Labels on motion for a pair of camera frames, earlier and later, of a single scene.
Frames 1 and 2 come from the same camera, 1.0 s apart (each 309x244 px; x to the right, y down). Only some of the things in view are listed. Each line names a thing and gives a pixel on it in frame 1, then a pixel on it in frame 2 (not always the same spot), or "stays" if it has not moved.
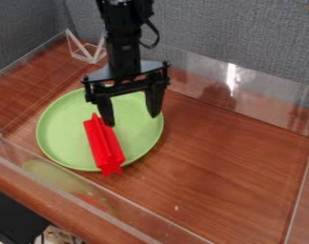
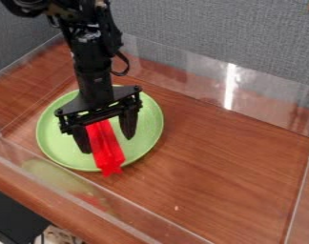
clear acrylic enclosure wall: x=176 y=149 stays
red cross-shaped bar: x=106 y=146 stays
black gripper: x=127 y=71 → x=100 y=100
